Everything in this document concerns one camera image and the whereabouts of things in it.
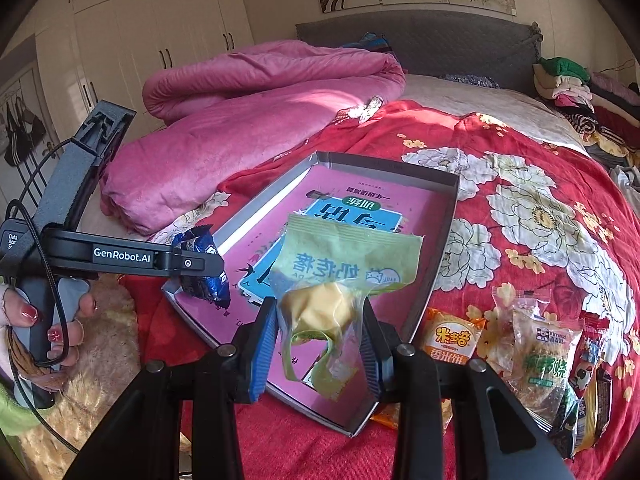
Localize orange rice cracker packet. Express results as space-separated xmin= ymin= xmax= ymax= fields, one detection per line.
xmin=372 ymin=306 xmax=486 ymax=432

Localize blue cookie packet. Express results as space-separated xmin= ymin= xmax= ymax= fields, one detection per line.
xmin=171 ymin=226 xmax=230 ymax=309

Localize green milk pastry packet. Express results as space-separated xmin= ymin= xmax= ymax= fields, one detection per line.
xmin=269 ymin=214 xmax=423 ymax=400

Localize clear brown cake packet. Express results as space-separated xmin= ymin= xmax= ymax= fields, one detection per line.
xmin=491 ymin=307 xmax=584 ymax=426

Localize red panda snack packet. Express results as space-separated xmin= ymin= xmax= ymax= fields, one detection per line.
xmin=568 ymin=311 xmax=610 ymax=400

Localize yellow snack bar packet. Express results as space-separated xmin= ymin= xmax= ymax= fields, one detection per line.
xmin=575 ymin=378 xmax=598 ymax=453

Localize dark Snickers chocolate bar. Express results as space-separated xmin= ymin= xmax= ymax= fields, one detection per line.
xmin=594 ymin=366 xmax=613 ymax=440

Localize clear candy bag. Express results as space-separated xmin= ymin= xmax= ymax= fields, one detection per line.
xmin=489 ymin=283 xmax=551 ymax=377

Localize black crinkled snack packet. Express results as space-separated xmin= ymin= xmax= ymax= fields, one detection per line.
xmin=548 ymin=386 xmax=579 ymax=460

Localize green sleeve forearm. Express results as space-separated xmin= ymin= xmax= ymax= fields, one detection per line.
xmin=1 ymin=354 xmax=48 ymax=465

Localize left hand red nails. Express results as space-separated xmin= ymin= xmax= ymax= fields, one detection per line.
xmin=0 ymin=283 xmax=99 ymax=369

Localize grey tray pink printed bottom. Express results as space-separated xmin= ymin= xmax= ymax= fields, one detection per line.
xmin=163 ymin=152 xmax=460 ymax=437

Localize red floral quilt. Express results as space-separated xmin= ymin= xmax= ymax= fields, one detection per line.
xmin=119 ymin=101 xmax=639 ymax=479

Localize white wardrobe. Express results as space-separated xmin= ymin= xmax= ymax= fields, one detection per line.
xmin=0 ymin=0 xmax=256 ymax=212

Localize pink folded blanket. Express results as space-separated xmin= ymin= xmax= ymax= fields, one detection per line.
xmin=100 ymin=40 xmax=406 ymax=236

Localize beige bed sheet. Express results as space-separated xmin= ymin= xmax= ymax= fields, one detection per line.
xmin=401 ymin=75 xmax=587 ymax=156

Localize blue patterned pillow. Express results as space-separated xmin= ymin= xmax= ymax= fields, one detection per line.
xmin=343 ymin=32 xmax=394 ymax=53

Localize grey bed headboard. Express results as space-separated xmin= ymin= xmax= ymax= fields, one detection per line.
xmin=296 ymin=10 xmax=542 ymax=96

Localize stack of folded clothes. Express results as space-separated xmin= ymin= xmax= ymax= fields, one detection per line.
xmin=533 ymin=58 xmax=639 ymax=169

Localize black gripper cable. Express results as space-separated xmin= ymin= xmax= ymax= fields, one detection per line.
xmin=4 ymin=138 xmax=82 ymax=456

